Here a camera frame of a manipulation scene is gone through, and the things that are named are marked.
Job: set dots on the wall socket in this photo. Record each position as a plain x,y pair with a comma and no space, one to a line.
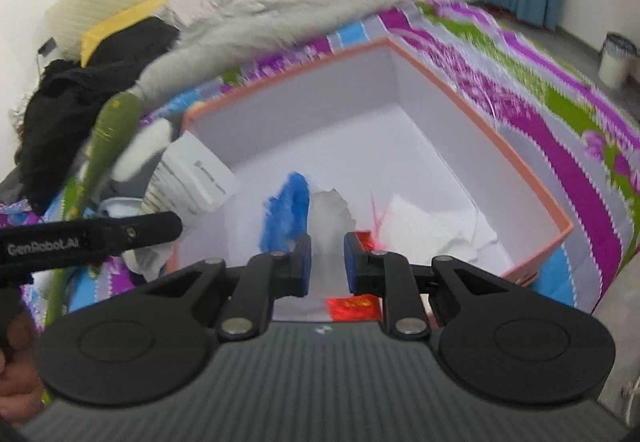
47,47

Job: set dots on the white plush toy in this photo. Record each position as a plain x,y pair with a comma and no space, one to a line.
145,147

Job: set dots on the red packet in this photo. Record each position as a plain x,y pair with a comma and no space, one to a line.
350,309

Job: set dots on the long green plush toy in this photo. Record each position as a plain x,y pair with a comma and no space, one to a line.
112,132

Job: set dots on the grey fluffy blanket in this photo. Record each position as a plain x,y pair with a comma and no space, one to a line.
280,7

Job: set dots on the black clothing pile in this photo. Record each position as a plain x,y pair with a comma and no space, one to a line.
65,112

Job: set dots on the yellow pillow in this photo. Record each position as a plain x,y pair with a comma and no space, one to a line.
115,24

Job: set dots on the white tissue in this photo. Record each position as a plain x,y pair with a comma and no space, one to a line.
327,217
430,227

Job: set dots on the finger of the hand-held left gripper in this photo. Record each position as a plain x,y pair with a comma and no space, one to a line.
150,229

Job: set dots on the person's left hand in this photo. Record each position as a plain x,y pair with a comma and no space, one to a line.
15,387

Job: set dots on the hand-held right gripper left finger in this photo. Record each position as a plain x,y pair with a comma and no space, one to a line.
304,267

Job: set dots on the white trash bin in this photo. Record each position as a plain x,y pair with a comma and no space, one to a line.
612,69

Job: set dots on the orange-rimmed white cardboard box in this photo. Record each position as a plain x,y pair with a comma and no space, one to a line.
350,122

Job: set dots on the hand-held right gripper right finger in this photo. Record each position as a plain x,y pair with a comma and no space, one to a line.
350,267

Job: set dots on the colourful patterned bedspread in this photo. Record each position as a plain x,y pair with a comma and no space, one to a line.
550,122

